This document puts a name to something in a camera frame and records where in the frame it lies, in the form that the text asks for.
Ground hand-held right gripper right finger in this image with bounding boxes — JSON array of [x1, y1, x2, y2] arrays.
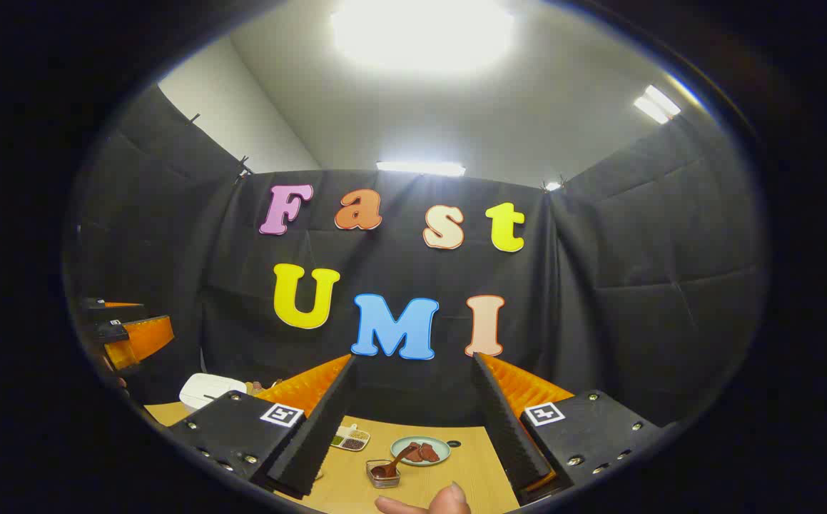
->
[[472, 352, 664, 504]]

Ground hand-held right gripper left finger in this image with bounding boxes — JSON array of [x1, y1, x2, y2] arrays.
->
[[167, 355, 357, 499]]

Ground brown wooden spoon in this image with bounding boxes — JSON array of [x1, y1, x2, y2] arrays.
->
[[372, 443, 421, 480]]

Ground white rice cooker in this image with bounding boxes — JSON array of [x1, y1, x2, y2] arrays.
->
[[180, 373, 248, 412]]

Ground white compartment dish with beans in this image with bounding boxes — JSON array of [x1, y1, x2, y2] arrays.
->
[[333, 425, 371, 452]]

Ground pale green plate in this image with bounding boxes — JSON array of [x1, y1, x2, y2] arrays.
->
[[390, 436, 452, 466]]

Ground long strip ceiling light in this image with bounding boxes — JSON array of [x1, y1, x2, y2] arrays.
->
[[376, 161, 467, 177]]

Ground double bar ceiling light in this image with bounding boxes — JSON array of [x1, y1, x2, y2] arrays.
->
[[633, 84, 681, 125]]

